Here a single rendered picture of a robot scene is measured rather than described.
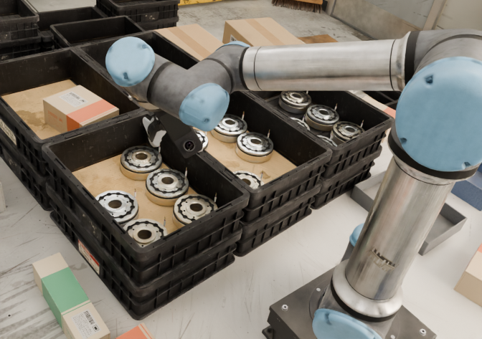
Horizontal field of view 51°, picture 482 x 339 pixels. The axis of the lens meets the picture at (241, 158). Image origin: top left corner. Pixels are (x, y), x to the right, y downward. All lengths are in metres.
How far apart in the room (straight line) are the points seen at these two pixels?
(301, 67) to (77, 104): 0.76
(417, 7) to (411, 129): 3.80
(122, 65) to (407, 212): 0.46
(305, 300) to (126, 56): 0.63
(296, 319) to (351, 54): 0.56
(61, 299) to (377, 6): 3.92
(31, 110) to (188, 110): 0.82
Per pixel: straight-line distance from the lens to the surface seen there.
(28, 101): 1.56
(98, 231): 1.11
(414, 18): 4.40
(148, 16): 2.94
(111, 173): 1.28
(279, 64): 0.81
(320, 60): 0.79
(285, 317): 1.08
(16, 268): 1.27
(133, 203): 1.16
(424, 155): 0.61
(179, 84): 0.77
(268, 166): 1.37
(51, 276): 1.16
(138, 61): 0.78
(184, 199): 1.18
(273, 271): 1.28
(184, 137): 0.95
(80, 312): 1.10
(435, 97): 0.59
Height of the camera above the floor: 1.66
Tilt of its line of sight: 37 degrees down
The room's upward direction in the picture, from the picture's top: 11 degrees clockwise
